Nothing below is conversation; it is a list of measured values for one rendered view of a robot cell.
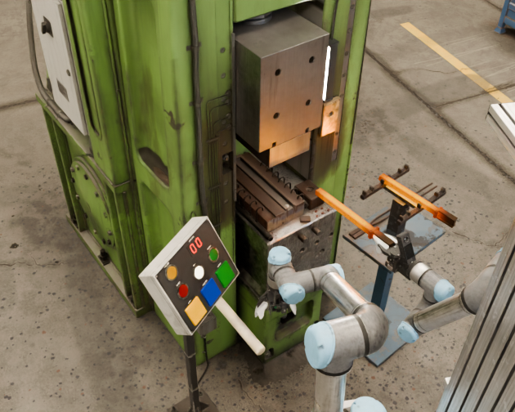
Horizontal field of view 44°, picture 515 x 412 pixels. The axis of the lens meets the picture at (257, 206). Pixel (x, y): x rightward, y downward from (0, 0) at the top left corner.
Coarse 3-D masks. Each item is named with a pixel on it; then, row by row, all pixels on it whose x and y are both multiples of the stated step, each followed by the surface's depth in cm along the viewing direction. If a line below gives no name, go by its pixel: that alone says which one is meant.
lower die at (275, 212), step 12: (240, 156) 295; (252, 156) 296; (240, 168) 289; (264, 168) 290; (240, 180) 284; (252, 180) 284; (276, 180) 284; (240, 192) 280; (252, 192) 278; (264, 192) 278; (288, 192) 278; (252, 204) 274; (264, 204) 273; (276, 204) 273; (300, 204) 274; (264, 216) 269; (276, 216) 268; (288, 216) 273
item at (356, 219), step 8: (320, 192) 261; (328, 200) 257; (336, 200) 257; (336, 208) 255; (344, 208) 252; (344, 216) 252; (352, 216) 249; (360, 224) 245; (368, 224) 245; (368, 232) 243; (376, 232) 240; (384, 240) 237; (392, 240) 237
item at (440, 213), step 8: (384, 176) 290; (392, 184) 285; (400, 184) 286; (400, 192) 284; (408, 192) 282; (416, 200) 279; (424, 200) 278; (424, 208) 277; (432, 208) 274; (440, 208) 273; (440, 216) 273; (448, 216) 269; (448, 224) 271
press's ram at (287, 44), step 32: (256, 32) 224; (288, 32) 224; (320, 32) 224; (256, 64) 215; (288, 64) 220; (320, 64) 230; (256, 96) 223; (288, 96) 230; (320, 96) 241; (256, 128) 232; (288, 128) 240
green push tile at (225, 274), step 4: (224, 264) 241; (228, 264) 243; (220, 268) 239; (224, 268) 241; (228, 268) 242; (216, 272) 238; (220, 272) 239; (224, 272) 240; (228, 272) 242; (232, 272) 244; (220, 276) 239; (224, 276) 240; (228, 276) 242; (232, 276) 244; (220, 280) 239; (224, 280) 240; (228, 280) 242; (224, 284) 240
